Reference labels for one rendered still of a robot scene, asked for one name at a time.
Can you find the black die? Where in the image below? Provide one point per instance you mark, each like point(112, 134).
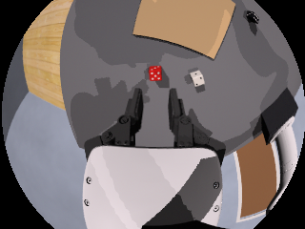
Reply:
point(252, 16)

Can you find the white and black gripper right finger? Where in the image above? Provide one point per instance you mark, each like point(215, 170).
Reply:
point(185, 133)

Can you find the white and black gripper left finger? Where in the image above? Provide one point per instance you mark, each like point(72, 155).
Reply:
point(123, 132)

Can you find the tan mat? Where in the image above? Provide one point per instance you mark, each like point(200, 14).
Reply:
point(196, 24)

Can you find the red die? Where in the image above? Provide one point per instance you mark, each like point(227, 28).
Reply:
point(155, 73)

